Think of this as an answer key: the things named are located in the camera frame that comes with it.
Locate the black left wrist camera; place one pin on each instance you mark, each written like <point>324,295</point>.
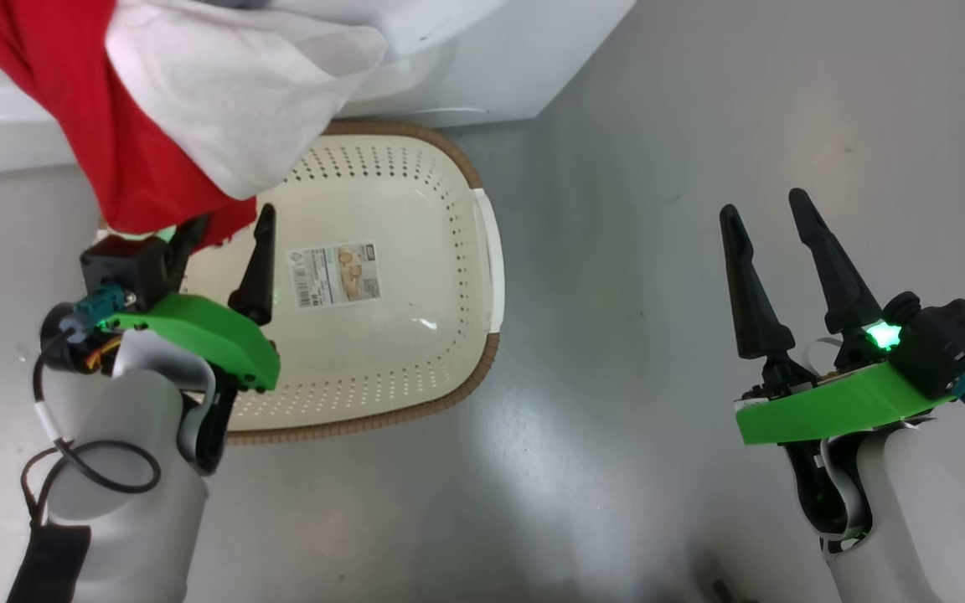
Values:
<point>126,264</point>

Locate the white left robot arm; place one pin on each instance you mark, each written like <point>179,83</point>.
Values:
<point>139,502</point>

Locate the red and white garment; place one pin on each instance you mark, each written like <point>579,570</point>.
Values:
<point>223,92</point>

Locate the cream laundry basket brown rim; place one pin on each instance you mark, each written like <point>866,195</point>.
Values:
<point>415,276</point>

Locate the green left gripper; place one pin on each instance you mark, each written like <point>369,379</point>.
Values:
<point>214,335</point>

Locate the teal left camera connector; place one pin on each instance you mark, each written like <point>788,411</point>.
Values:
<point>101,306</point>

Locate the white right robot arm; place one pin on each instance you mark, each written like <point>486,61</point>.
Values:
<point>935,519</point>

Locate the basket product label sticker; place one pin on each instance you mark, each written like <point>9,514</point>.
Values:
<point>336,275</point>

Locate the white front-load washing machine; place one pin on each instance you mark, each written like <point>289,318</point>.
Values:
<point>491,59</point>

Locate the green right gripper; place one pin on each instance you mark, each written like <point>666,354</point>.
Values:
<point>834,406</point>

